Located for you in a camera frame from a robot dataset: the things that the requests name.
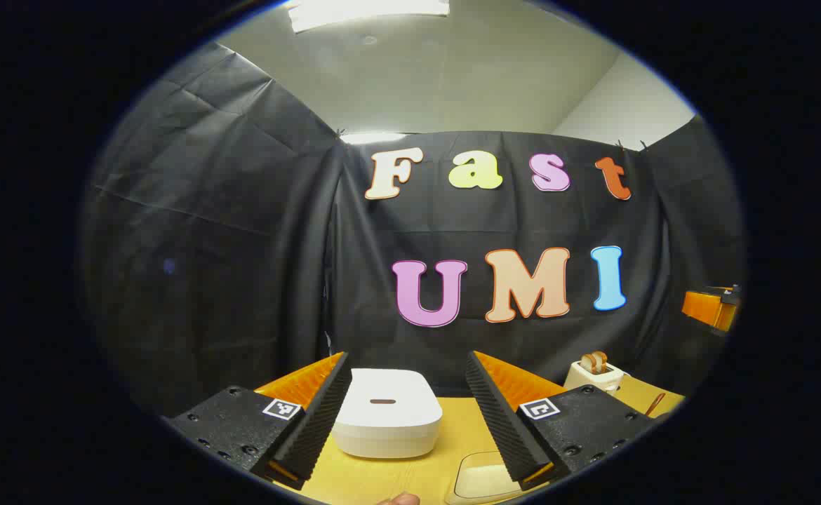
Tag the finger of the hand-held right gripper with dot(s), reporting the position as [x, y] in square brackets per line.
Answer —
[705, 308]

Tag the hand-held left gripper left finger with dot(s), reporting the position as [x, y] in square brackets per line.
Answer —
[319, 421]

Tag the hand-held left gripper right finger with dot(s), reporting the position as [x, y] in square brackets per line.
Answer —
[502, 428]

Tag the white rice cooker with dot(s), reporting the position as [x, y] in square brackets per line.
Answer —
[386, 421]

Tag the white toaster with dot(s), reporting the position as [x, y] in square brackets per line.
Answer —
[589, 382]

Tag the brown bread slice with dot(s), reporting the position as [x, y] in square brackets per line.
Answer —
[601, 360]
[586, 363]

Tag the black backdrop cloth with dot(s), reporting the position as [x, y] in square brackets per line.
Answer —
[242, 245]

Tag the ceiling light panel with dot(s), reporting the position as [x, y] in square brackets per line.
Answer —
[368, 12]
[372, 138]

